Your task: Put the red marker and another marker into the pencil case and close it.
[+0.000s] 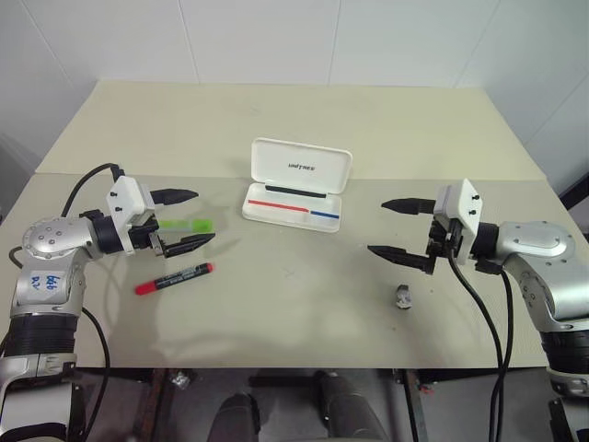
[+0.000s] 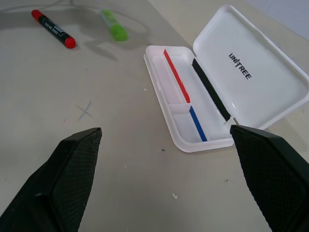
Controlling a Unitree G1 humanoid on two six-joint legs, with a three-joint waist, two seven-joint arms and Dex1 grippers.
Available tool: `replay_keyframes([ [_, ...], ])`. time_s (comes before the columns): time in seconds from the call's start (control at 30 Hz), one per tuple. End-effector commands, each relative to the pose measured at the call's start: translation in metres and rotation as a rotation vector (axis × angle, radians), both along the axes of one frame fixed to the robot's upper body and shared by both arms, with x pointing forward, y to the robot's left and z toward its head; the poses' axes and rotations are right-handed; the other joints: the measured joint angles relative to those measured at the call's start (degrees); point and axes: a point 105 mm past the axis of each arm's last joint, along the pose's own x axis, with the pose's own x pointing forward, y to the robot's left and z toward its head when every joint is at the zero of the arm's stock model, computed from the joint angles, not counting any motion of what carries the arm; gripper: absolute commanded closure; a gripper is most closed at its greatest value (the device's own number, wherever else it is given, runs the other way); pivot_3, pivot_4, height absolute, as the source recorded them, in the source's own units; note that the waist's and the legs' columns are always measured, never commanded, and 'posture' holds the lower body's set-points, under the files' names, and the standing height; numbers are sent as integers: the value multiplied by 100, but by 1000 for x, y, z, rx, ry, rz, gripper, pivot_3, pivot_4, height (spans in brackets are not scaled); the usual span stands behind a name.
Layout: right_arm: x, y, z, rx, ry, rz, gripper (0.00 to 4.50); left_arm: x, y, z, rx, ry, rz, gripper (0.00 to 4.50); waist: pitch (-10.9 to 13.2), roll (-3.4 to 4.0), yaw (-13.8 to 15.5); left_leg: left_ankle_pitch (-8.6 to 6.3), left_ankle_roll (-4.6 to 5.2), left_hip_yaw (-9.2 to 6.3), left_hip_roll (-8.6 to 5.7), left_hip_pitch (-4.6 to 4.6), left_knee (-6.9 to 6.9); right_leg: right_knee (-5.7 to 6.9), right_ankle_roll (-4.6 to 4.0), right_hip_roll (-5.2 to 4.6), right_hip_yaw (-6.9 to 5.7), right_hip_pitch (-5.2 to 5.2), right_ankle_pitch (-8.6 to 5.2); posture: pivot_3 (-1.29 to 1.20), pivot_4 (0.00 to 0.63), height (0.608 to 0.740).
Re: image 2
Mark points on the red and black marker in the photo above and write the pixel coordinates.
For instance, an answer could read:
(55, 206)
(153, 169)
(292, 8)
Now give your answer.
(53, 28)

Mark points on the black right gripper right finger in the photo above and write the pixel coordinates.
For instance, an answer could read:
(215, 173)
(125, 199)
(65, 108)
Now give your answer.
(272, 174)

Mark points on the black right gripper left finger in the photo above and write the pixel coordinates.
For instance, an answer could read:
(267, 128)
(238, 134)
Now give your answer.
(60, 183)

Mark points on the green highlighter pen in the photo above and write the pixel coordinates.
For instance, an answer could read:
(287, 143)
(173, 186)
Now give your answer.
(114, 24)

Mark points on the white open pencil case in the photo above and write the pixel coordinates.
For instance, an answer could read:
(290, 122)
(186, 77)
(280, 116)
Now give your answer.
(218, 82)

